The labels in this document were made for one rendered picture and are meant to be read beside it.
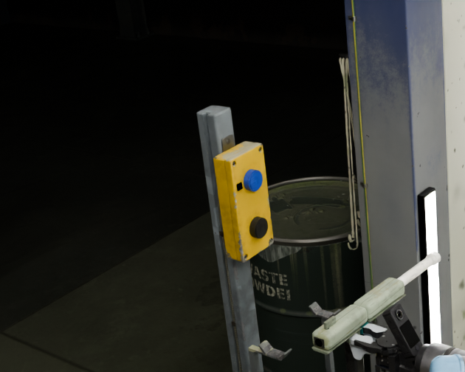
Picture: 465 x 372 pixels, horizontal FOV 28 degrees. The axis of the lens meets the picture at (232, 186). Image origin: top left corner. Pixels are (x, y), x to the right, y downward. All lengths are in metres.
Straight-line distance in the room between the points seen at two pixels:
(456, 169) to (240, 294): 0.76
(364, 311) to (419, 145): 0.54
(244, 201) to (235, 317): 0.34
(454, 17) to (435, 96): 0.22
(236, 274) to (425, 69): 0.71
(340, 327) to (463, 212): 0.81
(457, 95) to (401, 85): 0.27
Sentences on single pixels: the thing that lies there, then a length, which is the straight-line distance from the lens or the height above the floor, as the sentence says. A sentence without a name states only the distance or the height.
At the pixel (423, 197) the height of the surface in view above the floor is 1.27.
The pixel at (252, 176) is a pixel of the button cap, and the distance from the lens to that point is 2.10.
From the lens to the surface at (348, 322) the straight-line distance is 2.08.
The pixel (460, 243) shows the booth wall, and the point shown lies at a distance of 2.77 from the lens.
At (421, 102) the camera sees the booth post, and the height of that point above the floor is 1.52.
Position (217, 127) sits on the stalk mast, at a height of 1.61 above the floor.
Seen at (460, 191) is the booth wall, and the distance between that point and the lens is 2.71.
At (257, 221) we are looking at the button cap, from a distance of 2.15.
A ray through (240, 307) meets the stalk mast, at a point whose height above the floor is 1.14.
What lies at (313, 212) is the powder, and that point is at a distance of 3.42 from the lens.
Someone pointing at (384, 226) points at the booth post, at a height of 1.17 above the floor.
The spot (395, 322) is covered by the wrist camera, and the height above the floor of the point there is 1.22.
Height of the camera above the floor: 2.28
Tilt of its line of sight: 22 degrees down
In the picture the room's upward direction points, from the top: 7 degrees counter-clockwise
